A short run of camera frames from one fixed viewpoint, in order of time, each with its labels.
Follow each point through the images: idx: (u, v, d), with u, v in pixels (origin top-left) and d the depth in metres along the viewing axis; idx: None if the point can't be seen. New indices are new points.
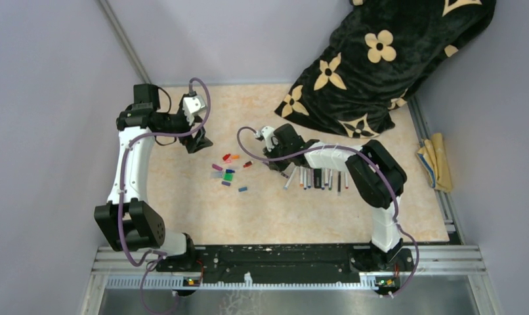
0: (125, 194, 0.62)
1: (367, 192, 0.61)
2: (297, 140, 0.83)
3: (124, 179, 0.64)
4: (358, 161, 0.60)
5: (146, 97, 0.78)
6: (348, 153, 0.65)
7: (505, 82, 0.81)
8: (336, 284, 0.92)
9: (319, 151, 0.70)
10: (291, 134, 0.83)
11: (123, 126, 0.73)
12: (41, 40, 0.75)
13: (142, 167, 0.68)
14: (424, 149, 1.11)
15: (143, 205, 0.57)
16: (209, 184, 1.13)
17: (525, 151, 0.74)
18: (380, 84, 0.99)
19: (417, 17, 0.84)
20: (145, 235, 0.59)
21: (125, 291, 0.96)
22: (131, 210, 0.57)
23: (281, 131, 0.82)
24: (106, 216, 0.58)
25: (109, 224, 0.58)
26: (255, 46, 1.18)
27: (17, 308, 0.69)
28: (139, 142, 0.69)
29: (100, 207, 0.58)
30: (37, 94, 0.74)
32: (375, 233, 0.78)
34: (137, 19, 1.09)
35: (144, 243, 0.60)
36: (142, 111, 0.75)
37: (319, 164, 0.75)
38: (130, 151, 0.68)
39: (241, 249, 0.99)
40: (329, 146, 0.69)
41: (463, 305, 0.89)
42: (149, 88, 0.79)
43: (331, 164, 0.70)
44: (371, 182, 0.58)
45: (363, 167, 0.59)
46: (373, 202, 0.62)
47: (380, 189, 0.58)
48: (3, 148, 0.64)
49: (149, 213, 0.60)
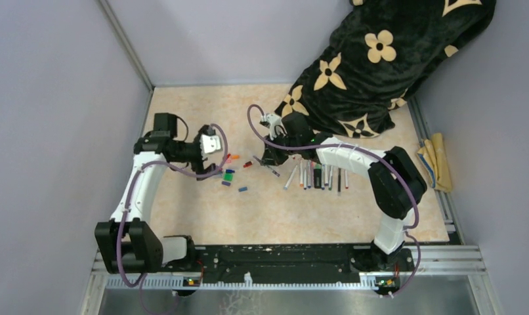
0: (128, 214, 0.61)
1: (386, 201, 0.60)
2: (307, 132, 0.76)
3: (130, 198, 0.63)
4: (382, 168, 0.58)
5: (166, 126, 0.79)
6: (369, 158, 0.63)
7: (505, 82, 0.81)
8: (336, 284, 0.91)
9: (334, 150, 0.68)
10: (302, 125, 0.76)
11: (138, 149, 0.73)
12: (41, 40, 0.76)
13: (149, 190, 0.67)
14: (424, 149, 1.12)
15: (144, 228, 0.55)
16: (210, 184, 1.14)
17: (525, 151, 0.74)
18: (380, 84, 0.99)
19: (417, 17, 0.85)
20: (142, 259, 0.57)
21: (125, 291, 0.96)
22: (131, 230, 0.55)
23: (291, 121, 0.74)
24: (106, 233, 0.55)
25: (107, 243, 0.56)
26: (256, 46, 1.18)
27: (18, 308, 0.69)
28: (151, 166, 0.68)
29: (102, 224, 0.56)
30: (37, 94, 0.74)
32: (379, 236, 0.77)
34: (137, 19, 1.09)
35: (139, 267, 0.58)
36: (159, 140, 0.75)
37: (331, 162, 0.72)
38: (142, 174, 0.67)
39: (241, 249, 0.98)
40: (347, 146, 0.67)
41: (463, 305, 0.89)
42: (169, 117, 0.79)
43: (346, 165, 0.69)
44: (392, 191, 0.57)
45: (386, 175, 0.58)
46: (390, 210, 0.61)
47: (401, 200, 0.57)
48: (4, 148, 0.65)
49: (149, 237, 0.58)
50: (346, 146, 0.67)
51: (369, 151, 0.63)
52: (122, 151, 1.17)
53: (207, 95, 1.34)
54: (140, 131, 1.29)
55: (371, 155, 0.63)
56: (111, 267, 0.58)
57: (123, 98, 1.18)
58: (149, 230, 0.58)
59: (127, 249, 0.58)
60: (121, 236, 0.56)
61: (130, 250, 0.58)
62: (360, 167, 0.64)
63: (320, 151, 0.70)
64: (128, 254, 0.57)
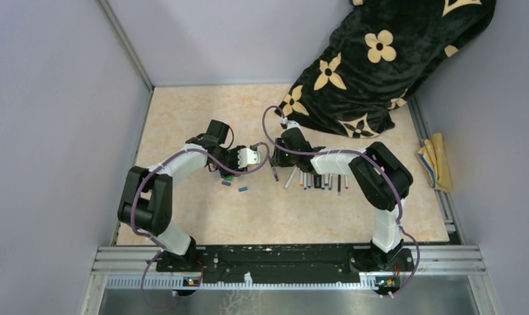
0: (161, 169, 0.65)
1: (373, 195, 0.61)
2: (305, 145, 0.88)
3: (167, 162, 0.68)
4: (362, 163, 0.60)
5: (216, 134, 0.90)
6: (351, 156, 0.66)
7: (505, 82, 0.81)
8: (336, 284, 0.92)
9: (324, 157, 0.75)
10: (300, 140, 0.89)
11: (190, 141, 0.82)
12: (40, 40, 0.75)
13: (187, 166, 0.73)
14: (424, 149, 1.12)
15: (167, 182, 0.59)
16: (209, 184, 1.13)
17: (526, 151, 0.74)
18: (380, 83, 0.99)
19: (417, 17, 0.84)
20: (149, 216, 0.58)
21: (125, 291, 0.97)
22: (157, 181, 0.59)
23: (289, 136, 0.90)
24: (136, 176, 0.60)
25: (132, 185, 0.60)
26: (256, 46, 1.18)
27: (16, 309, 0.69)
28: (194, 152, 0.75)
29: (136, 168, 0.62)
30: (37, 95, 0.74)
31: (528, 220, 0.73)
32: (376, 234, 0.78)
34: (138, 20, 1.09)
35: (144, 224, 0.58)
36: (208, 142, 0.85)
37: (325, 169, 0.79)
38: (184, 153, 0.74)
39: (241, 248, 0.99)
40: (334, 151, 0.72)
41: (463, 304, 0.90)
42: (222, 126, 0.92)
43: (337, 168, 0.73)
44: (375, 182, 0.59)
45: (367, 168, 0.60)
46: (379, 205, 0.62)
47: (384, 191, 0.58)
48: (3, 147, 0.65)
49: (169, 195, 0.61)
50: (333, 150, 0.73)
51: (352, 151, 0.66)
52: (122, 151, 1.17)
53: (206, 94, 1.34)
54: (140, 131, 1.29)
55: (354, 152, 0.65)
56: (119, 214, 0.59)
57: (123, 98, 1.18)
58: (170, 193, 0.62)
59: (140, 204, 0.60)
60: (145, 184, 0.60)
61: (141, 205, 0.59)
62: (345, 166, 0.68)
63: (315, 159, 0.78)
64: (138, 207, 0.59)
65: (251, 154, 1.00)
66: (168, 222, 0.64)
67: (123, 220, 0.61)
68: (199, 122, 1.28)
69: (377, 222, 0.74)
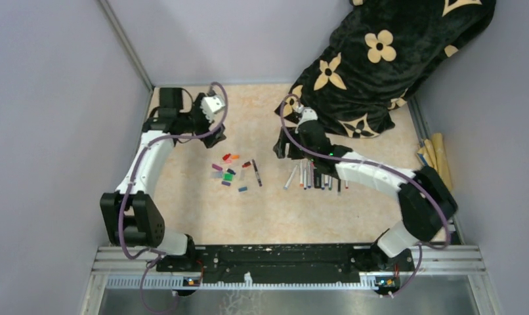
0: (133, 186, 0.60)
1: (415, 224, 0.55)
2: (325, 144, 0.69)
3: (136, 172, 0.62)
4: (415, 193, 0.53)
5: (170, 103, 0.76)
6: (396, 178, 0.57)
7: (505, 83, 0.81)
8: (336, 284, 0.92)
9: (356, 167, 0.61)
10: (321, 138, 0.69)
11: (148, 128, 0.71)
12: (40, 40, 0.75)
13: (157, 163, 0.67)
14: (424, 149, 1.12)
15: (146, 199, 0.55)
16: (209, 184, 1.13)
17: (526, 150, 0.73)
18: (380, 84, 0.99)
19: (417, 17, 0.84)
20: (142, 233, 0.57)
21: (125, 291, 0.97)
22: (134, 203, 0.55)
23: (310, 132, 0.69)
24: (110, 203, 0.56)
25: (111, 212, 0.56)
26: (256, 46, 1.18)
27: (16, 309, 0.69)
28: (157, 144, 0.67)
29: (106, 194, 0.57)
30: (37, 95, 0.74)
31: (528, 220, 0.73)
32: (384, 240, 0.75)
34: (138, 20, 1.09)
35: (140, 241, 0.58)
36: (166, 119, 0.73)
37: (350, 176, 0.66)
38: (148, 151, 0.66)
39: (241, 248, 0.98)
40: (371, 163, 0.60)
41: (463, 305, 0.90)
42: (173, 93, 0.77)
43: (369, 182, 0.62)
44: (424, 215, 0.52)
45: (418, 199, 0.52)
46: (417, 234, 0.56)
47: (432, 226, 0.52)
48: (4, 147, 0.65)
49: (153, 209, 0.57)
50: (369, 162, 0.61)
51: (397, 170, 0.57)
52: (122, 151, 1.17)
53: None
54: (139, 130, 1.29)
55: (400, 175, 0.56)
56: (113, 239, 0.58)
57: (123, 98, 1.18)
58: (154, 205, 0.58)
59: (130, 223, 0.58)
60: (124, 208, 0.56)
61: (132, 224, 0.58)
62: (386, 186, 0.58)
63: (341, 167, 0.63)
64: (130, 228, 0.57)
65: (214, 104, 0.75)
66: (163, 228, 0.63)
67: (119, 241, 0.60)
68: None
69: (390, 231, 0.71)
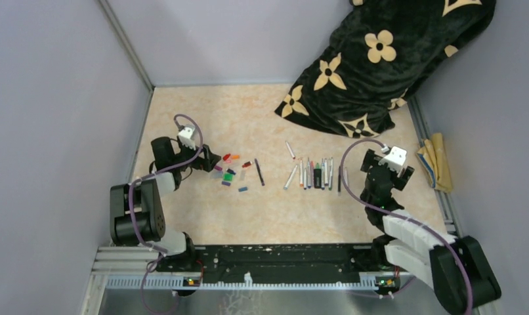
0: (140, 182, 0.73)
1: (442, 290, 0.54)
2: (384, 199, 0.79)
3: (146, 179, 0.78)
4: (449, 259, 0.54)
5: (164, 155, 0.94)
6: (433, 239, 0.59)
7: (505, 82, 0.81)
8: (336, 284, 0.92)
9: (401, 222, 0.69)
10: (384, 192, 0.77)
11: None
12: (40, 39, 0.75)
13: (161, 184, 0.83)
14: (425, 149, 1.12)
15: (153, 184, 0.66)
16: (210, 184, 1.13)
17: (526, 149, 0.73)
18: (380, 84, 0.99)
19: (417, 17, 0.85)
20: (145, 221, 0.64)
21: (125, 291, 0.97)
22: (143, 186, 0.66)
23: (375, 183, 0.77)
24: (121, 192, 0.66)
25: (119, 201, 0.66)
26: (256, 46, 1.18)
27: (16, 309, 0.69)
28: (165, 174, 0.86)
29: (117, 186, 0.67)
30: (37, 94, 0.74)
31: None
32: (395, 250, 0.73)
34: (138, 20, 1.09)
35: (142, 231, 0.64)
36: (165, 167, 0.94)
37: (394, 231, 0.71)
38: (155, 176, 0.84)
39: (241, 249, 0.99)
40: (416, 222, 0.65)
41: None
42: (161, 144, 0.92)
43: (409, 241, 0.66)
44: (453, 282, 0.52)
45: (450, 265, 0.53)
46: (443, 301, 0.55)
47: (460, 296, 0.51)
48: (4, 146, 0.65)
49: (157, 197, 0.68)
50: (413, 221, 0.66)
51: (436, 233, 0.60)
52: (122, 151, 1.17)
53: (206, 94, 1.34)
54: (139, 131, 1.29)
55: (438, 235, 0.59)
56: (117, 234, 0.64)
57: (123, 98, 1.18)
58: (159, 195, 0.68)
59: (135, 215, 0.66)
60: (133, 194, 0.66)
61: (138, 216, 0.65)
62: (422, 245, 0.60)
63: (388, 220, 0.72)
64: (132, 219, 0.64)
65: (188, 133, 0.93)
66: (164, 226, 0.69)
67: (121, 241, 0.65)
68: (198, 122, 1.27)
69: (402, 253, 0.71)
